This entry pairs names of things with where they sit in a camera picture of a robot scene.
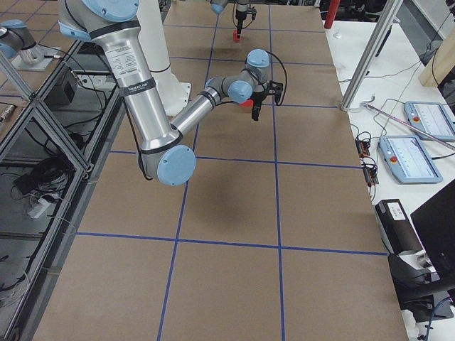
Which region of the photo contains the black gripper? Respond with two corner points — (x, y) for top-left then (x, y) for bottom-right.
(235, 3), (257, 37)
(250, 80), (284, 121)

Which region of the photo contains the red block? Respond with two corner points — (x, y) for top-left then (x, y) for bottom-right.
(232, 30), (241, 42)
(239, 99), (254, 113)

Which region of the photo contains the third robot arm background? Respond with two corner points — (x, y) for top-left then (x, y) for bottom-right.
(1, 19), (43, 65)

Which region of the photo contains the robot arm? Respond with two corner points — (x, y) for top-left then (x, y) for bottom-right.
(58, 1), (287, 186)
(208, 0), (257, 42)

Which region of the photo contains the pink metal rod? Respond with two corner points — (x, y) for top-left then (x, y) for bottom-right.
(360, 102), (455, 151)

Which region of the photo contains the teach pendant near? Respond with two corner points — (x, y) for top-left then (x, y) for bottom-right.
(379, 135), (443, 185)

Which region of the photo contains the teach pendant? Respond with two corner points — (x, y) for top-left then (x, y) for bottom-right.
(405, 102), (454, 142)
(379, 135), (443, 185)

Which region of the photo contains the teach pendant far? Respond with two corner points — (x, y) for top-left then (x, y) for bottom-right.
(405, 102), (454, 142)

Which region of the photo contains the black box with label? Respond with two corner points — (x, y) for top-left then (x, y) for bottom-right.
(375, 199), (423, 256)

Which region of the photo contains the black monitor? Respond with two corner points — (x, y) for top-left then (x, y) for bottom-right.
(388, 182), (454, 305)

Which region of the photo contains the white power strip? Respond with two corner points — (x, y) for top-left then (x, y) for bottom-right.
(28, 198), (50, 219)

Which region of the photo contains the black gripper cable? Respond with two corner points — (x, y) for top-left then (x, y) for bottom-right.
(264, 50), (289, 106)

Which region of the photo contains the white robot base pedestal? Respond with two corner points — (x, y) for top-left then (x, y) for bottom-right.
(136, 0), (191, 117)

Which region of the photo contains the circuit board with wires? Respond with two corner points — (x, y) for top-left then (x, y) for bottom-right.
(355, 131), (379, 188)

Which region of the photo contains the aluminium frame post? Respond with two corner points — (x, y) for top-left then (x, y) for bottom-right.
(340, 0), (403, 112)

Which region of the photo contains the aluminium frame rack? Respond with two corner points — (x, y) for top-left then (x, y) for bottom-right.
(1, 43), (125, 340)

